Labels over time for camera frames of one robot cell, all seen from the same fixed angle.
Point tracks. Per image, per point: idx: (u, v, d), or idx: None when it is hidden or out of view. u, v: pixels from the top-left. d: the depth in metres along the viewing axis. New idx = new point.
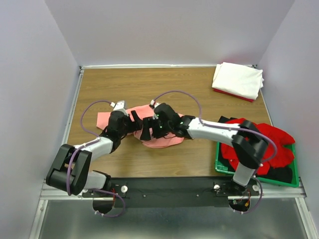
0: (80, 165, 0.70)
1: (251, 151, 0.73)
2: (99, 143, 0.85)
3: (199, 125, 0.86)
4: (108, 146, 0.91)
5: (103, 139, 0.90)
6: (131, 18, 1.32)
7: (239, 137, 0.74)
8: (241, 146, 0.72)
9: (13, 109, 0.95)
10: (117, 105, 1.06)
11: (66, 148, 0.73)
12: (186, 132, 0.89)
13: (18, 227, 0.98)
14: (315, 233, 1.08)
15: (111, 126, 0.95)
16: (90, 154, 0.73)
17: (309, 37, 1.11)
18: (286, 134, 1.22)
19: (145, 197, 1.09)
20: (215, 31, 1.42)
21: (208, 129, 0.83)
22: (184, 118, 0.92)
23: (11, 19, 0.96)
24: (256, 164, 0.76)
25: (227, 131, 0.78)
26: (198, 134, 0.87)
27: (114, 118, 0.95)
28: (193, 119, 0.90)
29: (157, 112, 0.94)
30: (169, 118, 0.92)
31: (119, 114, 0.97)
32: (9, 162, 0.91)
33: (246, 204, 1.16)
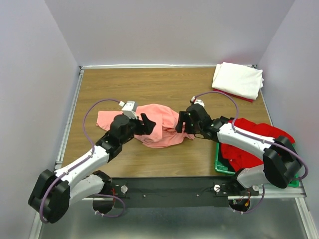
0: (56, 200, 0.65)
1: (282, 169, 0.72)
2: (89, 162, 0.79)
3: (230, 130, 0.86)
4: (103, 158, 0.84)
5: (97, 151, 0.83)
6: (130, 17, 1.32)
7: (273, 152, 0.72)
8: (273, 163, 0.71)
9: (12, 109, 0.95)
10: (127, 106, 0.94)
11: (46, 176, 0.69)
12: (215, 135, 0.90)
13: (18, 227, 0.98)
14: (315, 233, 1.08)
15: (112, 132, 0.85)
16: (69, 187, 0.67)
17: (309, 37, 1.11)
18: (286, 133, 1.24)
19: (145, 197, 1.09)
20: (215, 31, 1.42)
21: (239, 137, 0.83)
22: (215, 120, 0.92)
23: (11, 19, 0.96)
24: (282, 183, 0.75)
25: (259, 143, 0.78)
26: (227, 139, 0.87)
27: (116, 125, 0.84)
28: (225, 123, 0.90)
29: (190, 111, 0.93)
30: (201, 118, 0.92)
31: (123, 121, 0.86)
32: (8, 162, 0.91)
33: (246, 204, 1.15)
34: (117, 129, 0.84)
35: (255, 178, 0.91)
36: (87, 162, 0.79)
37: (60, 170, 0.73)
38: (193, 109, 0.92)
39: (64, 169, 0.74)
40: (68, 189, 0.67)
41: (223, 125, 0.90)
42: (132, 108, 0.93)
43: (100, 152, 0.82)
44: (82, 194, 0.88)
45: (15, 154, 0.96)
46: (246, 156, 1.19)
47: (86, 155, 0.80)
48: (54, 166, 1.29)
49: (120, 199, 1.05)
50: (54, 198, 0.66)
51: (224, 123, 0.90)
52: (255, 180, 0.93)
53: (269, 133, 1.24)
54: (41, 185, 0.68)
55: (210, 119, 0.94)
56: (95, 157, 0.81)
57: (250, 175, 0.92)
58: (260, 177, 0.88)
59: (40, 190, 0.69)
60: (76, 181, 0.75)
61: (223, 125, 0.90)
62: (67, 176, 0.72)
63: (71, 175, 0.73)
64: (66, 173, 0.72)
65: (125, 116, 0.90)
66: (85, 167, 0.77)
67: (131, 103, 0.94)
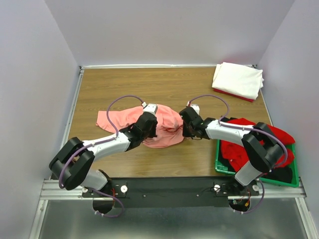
0: (79, 166, 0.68)
1: (261, 151, 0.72)
2: (112, 143, 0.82)
3: (216, 125, 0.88)
4: (124, 145, 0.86)
5: (120, 136, 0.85)
6: (131, 18, 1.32)
7: (251, 137, 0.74)
8: (250, 145, 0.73)
9: (13, 109, 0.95)
10: (149, 108, 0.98)
11: (74, 142, 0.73)
12: (204, 131, 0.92)
13: (18, 227, 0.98)
14: (315, 233, 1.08)
15: (138, 124, 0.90)
16: (92, 158, 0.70)
17: (309, 37, 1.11)
18: (286, 134, 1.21)
19: (145, 197, 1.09)
20: (215, 31, 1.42)
21: (224, 128, 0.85)
22: (205, 119, 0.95)
23: (11, 20, 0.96)
24: (266, 168, 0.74)
25: (240, 131, 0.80)
26: (215, 133, 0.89)
27: (144, 118, 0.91)
28: (212, 120, 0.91)
29: (182, 114, 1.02)
30: (192, 119, 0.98)
31: (151, 116, 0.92)
32: (8, 161, 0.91)
33: (246, 204, 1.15)
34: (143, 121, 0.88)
35: (246, 170, 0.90)
36: (111, 142, 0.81)
37: (87, 141, 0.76)
38: (184, 111, 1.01)
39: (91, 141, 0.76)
40: (91, 160, 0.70)
41: (212, 121, 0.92)
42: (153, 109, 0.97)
43: (123, 138, 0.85)
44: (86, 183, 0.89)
45: (16, 154, 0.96)
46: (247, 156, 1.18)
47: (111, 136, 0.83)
48: None
49: (119, 200, 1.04)
50: (76, 164, 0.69)
51: (213, 120, 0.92)
52: (247, 174, 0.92)
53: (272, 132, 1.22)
54: (68, 150, 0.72)
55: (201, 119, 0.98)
56: (118, 140, 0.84)
57: (242, 170, 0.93)
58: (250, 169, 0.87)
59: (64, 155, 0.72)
60: (96, 157, 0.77)
61: (211, 122, 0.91)
62: (92, 148, 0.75)
63: (95, 148, 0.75)
64: (92, 145, 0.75)
65: (152, 114, 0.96)
66: (109, 145, 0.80)
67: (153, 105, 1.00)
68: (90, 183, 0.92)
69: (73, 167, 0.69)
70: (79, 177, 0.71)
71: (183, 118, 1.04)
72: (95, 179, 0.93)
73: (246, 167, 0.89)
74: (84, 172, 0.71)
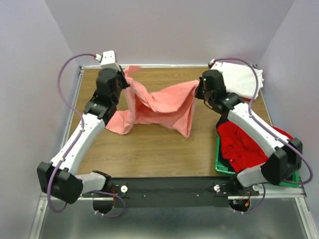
0: (65, 187, 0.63)
1: (283, 169, 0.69)
2: (83, 137, 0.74)
3: (244, 113, 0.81)
4: (100, 125, 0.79)
5: (87, 121, 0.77)
6: (130, 18, 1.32)
7: (283, 153, 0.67)
8: (278, 162, 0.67)
9: (12, 109, 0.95)
10: (108, 59, 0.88)
11: (44, 169, 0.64)
12: (227, 109, 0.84)
13: (18, 227, 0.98)
14: (315, 233, 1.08)
15: (100, 90, 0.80)
16: (71, 174, 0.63)
17: (309, 38, 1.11)
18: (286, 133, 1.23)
19: (145, 197, 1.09)
20: (215, 31, 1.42)
21: (252, 123, 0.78)
22: (231, 94, 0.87)
23: (12, 20, 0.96)
24: (276, 180, 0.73)
25: (272, 139, 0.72)
26: (238, 120, 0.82)
27: (103, 80, 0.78)
28: (241, 103, 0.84)
29: (206, 77, 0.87)
30: (215, 88, 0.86)
31: (110, 74, 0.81)
32: (8, 162, 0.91)
33: (246, 204, 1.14)
34: (103, 84, 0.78)
35: (252, 176, 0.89)
36: (81, 138, 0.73)
37: (55, 159, 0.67)
38: (210, 75, 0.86)
39: (59, 156, 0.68)
40: (69, 176, 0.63)
41: (239, 104, 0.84)
42: (113, 60, 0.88)
43: (92, 122, 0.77)
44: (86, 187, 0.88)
45: (15, 155, 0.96)
46: (246, 157, 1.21)
47: (78, 131, 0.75)
48: None
49: (120, 197, 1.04)
50: (61, 186, 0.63)
51: (241, 102, 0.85)
52: (252, 179, 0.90)
53: None
54: (44, 178, 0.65)
55: (225, 91, 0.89)
56: (89, 129, 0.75)
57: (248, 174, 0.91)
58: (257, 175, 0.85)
59: (46, 181, 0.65)
60: (78, 164, 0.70)
61: (239, 104, 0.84)
62: (64, 163, 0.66)
63: (69, 159, 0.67)
64: (63, 160, 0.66)
65: (110, 70, 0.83)
66: (81, 144, 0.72)
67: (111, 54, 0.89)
68: (89, 186, 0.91)
69: (61, 188, 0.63)
70: (75, 189, 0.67)
71: (205, 83, 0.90)
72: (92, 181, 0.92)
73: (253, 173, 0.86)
74: (75, 184, 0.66)
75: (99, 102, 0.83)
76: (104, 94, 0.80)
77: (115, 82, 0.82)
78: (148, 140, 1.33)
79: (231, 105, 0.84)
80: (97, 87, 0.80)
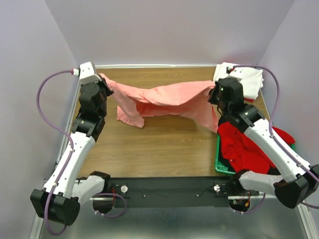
0: (62, 213, 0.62)
1: (302, 195, 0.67)
2: (74, 157, 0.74)
3: (264, 131, 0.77)
4: (90, 142, 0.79)
5: (77, 141, 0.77)
6: (131, 18, 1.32)
7: (305, 183, 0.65)
8: (300, 192, 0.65)
9: (13, 108, 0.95)
10: (85, 72, 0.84)
11: (37, 196, 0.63)
12: (244, 125, 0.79)
13: (17, 228, 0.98)
14: (315, 232, 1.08)
15: (85, 107, 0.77)
16: (65, 199, 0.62)
17: (309, 38, 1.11)
18: (286, 133, 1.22)
19: (145, 197, 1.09)
20: (215, 31, 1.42)
21: (272, 144, 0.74)
22: (248, 107, 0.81)
23: (12, 20, 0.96)
24: (289, 205, 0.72)
25: (293, 165, 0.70)
26: (254, 138, 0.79)
27: (87, 98, 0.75)
28: (261, 118, 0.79)
29: (224, 86, 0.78)
30: (233, 99, 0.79)
31: (93, 89, 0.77)
32: (8, 161, 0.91)
33: (246, 204, 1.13)
34: (87, 103, 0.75)
35: (259, 185, 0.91)
36: (73, 158, 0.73)
37: (47, 183, 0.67)
38: (229, 86, 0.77)
39: (52, 180, 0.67)
40: (66, 200, 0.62)
41: (258, 120, 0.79)
42: (92, 73, 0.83)
43: (81, 140, 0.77)
44: (88, 194, 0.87)
45: (16, 155, 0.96)
46: (246, 157, 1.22)
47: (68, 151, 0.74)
48: (54, 166, 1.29)
49: (121, 197, 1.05)
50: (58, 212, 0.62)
51: (260, 117, 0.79)
52: (258, 187, 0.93)
53: None
54: (38, 205, 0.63)
55: (242, 101, 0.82)
56: (79, 149, 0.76)
57: (255, 181, 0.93)
58: (264, 185, 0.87)
59: (41, 209, 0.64)
60: (72, 184, 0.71)
61: (257, 119, 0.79)
62: (58, 187, 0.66)
63: (62, 183, 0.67)
64: (56, 184, 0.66)
65: (93, 83, 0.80)
66: (73, 166, 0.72)
67: (88, 66, 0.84)
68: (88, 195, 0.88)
69: (58, 214, 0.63)
70: (72, 211, 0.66)
71: (221, 92, 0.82)
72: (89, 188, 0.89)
73: (261, 183, 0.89)
74: (72, 206, 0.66)
75: (85, 117, 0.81)
76: (90, 111, 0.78)
77: (99, 96, 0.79)
78: (148, 140, 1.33)
79: (250, 121, 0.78)
80: (81, 105, 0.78)
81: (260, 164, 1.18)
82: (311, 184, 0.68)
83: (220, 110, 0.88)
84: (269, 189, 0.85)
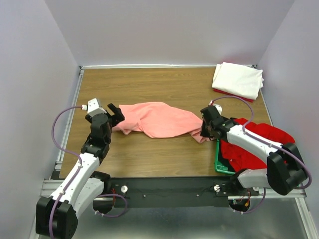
0: (64, 223, 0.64)
1: (285, 173, 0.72)
2: (81, 172, 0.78)
3: (239, 131, 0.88)
4: (94, 163, 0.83)
5: (85, 160, 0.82)
6: (130, 18, 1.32)
7: (277, 156, 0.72)
8: (275, 164, 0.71)
9: (12, 108, 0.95)
10: (92, 106, 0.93)
11: (44, 203, 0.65)
12: (225, 133, 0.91)
13: (17, 227, 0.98)
14: (315, 232, 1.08)
15: (94, 134, 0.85)
16: (71, 207, 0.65)
17: (309, 38, 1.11)
18: (286, 133, 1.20)
19: (145, 197, 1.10)
20: (215, 31, 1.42)
21: (247, 138, 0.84)
22: (227, 121, 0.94)
23: (11, 20, 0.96)
24: (284, 190, 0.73)
25: (266, 146, 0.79)
26: (236, 140, 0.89)
27: (96, 125, 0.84)
28: (237, 125, 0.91)
29: (203, 111, 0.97)
30: (212, 118, 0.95)
31: (103, 119, 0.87)
32: (7, 161, 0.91)
33: (246, 204, 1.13)
34: (96, 129, 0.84)
35: (256, 179, 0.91)
36: (80, 173, 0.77)
37: (55, 192, 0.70)
38: (206, 109, 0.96)
39: (59, 189, 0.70)
40: (71, 209, 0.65)
41: (234, 126, 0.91)
42: (98, 106, 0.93)
43: (89, 159, 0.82)
44: (88, 200, 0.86)
45: (15, 155, 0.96)
46: (246, 157, 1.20)
47: (77, 167, 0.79)
48: (54, 166, 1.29)
49: (121, 197, 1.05)
50: (61, 221, 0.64)
51: (236, 125, 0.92)
52: (256, 183, 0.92)
53: (269, 133, 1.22)
54: (42, 215, 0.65)
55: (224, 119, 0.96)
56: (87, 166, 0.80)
57: (252, 177, 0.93)
58: (262, 180, 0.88)
59: (43, 220, 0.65)
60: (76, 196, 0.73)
61: (234, 126, 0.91)
62: (64, 196, 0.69)
63: (68, 192, 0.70)
64: (63, 193, 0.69)
65: (103, 114, 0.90)
66: (80, 179, 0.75)
67: (94, 101, 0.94)
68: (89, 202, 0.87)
69: (60, 224, 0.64)
70: (71, 225, 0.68)
71: (203, 116, 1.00)
72: (90, 195, 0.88)
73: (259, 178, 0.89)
74: (72, 219, 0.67)
75: (92, 142, 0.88)
76: (98, 137, 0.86)
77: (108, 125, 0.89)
78: (148, 140, 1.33)
79: (227, 128, 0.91)
80: (91, 132, 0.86)
81: (260, 165, 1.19)
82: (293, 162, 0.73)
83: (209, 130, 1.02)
84: (266, 182, 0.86)
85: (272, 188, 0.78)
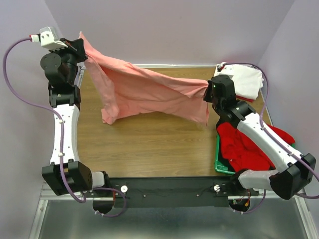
0: (79, 179, 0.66)
1: (295, 184, 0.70)
2: (68, 127, 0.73)
3: (256, 124, 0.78)
4: (75, 110, 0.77)
5: (64, 111, 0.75)
6: (131, 18, 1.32)
7: (295, 170, 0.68)
8: (292, 178, 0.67)
9: (13, 108, 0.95)
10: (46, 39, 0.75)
11: (50, 172, 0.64)
12: (237, 119, 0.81)
13: (18, 228, 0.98)
14: (315, 232, 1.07)
15: (54, 81, 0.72)
16: (78, 163, 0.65)
17: (309, 38, 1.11)
18: (287, 134, 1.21)
19: (145, 197, 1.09)
20: (214, 31, 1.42)
21: (265, 137, 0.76)
22: (240, 103, 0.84)
23: (13, 22, 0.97)
24: (285, 196, 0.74)
25: (285, 154, 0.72)
26: (249, 132, 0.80)
27: (51, 71, 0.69)
28: (252, 113, 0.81)
29: (216, 83, 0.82)
30: (226, 95, 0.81)
31: (56, 60, 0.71)
32: (7, 162, 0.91)
33: (246, 204, 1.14)
34: (55, 75, 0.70)
35: (257, 181, 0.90)
36: (67, 128, 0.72)
37: (54, 157, 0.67)
38: (220, 82, 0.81)
39: (56, 152, 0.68)
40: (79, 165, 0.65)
41: (249, 113, 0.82)
42: (54, 40, 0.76)
43: (68, 110, 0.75)
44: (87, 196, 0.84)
45: (15, 155, 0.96)
46: (246, 157, 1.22)
47: (59, 124, 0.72)
48: None
49: (120, 193, 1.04)
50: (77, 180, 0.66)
51: (252, 112, 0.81)
52: (256, 184, 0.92)
53: None
54: (55, 180, 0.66)
55: (235, 98, 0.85)
56: (69, 117, 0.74)
57: (253, 178, 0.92)
58: (262, 182, 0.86)
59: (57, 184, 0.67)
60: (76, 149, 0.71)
61: (249, 114, 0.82)
62: (66, 156, 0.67)
63: (67, 152, 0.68)
64: (62, 155, 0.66)
65: (52, 54, 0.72)
66: (70, 134, 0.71)
67: (48, 32, 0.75)
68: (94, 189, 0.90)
69: (77, 182, 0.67)
70: (86, 177, 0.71)
71: (215, 89, 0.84)
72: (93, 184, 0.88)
73: (260, 180, 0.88)
74: (84, 172, 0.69)
75: (59, 91, 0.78)
76: (63, 83, 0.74)
77: (64, 65, 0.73)
78: (148, 139, 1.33)
79: (241, 115, 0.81)
80: (50, 80, 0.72)
81: (260, 165, 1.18)
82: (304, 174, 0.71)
83: (214, 106, 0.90)
84: (268, 186, 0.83)
85: (271, 188, 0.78)
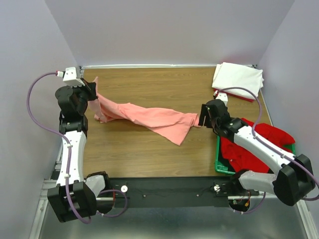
0: (83, 201, 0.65)
1: (295, 187, 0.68)
2: (75, 150, 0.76)
3: (249, 135, 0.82)
4: (83, 137, 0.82)
5: (72, 138, 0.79)
6: (131, 18, 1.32)
7: (290, 171, 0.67)
8: (288, 179, 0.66)
9: (12, 107, 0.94)
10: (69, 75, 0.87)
11: (56, 194, 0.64)
12: (232, 134, 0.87)
13: (18, 227, 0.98)
14: (315, 232, 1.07)
15: (65, 109, 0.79)
16: (82, 183, 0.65)
17: (309, 38, 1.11)
18: (287, 134, 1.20)
19: (145, 197, 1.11)
20: (215, 31, 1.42)
21: (256, 143, 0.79)
22: (234, 119, 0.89)
23: (13, 22, 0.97)
24: (290, 202, 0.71)
25: (278, 156, 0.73)
26: (243, 142, 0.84)
27: (63, 98, 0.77)
28: (245, 126, 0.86)
29: (210, 105, 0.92)
30: (219, 115, 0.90)
31: (69, 91, 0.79)
32: (7, 161, 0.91)
33: (246, 204, 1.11)
34: (67, 103, 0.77)
35: (259, 184, 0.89)
36: (74, 152, 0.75)
37: (60, 179, 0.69)
38: (213, 104, 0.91)
39: (63, 174, 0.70)
40: (83, 185, 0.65)
41: (242, 127, 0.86)
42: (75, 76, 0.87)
43: (75, 136, 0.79)
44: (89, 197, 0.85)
45: (15, 155, 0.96)
46: (246, 157, 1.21)
47: (67, 148, 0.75)
48: (54, 165, 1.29)
49: (120, 191, 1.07)
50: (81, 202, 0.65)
51: (244, 126, 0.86)
52: (259, 186, 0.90)
53: (269, 133, 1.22)
54: (60, 204, 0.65)
55: (230, 116, 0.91)
56: (76, 141, 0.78)
57: (255, 180, 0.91)
58: (265, 186, 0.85)
59: (62, 208, 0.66)
60: (81, 168, 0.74)
61: (242, 128, 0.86)
62: (72, 178, 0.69)
63: (73, 174, 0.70)
64: (68, 176, 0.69)
65: (66, 87, 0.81)
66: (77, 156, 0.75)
67: (73, 70, 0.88)
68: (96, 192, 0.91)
69: (82, 204, 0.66)
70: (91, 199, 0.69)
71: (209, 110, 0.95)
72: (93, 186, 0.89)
73: (261, 183, 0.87)
74: (89, 194, 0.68)
75: (69, 120, 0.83)
76: (72, 111, 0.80)
77: (75, 96, 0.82)
78: (149, 140, 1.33)
79: (235, 129, 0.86)
80: (62, 109, 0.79)
81: (259, 166, 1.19)
82: (303, 175, 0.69)
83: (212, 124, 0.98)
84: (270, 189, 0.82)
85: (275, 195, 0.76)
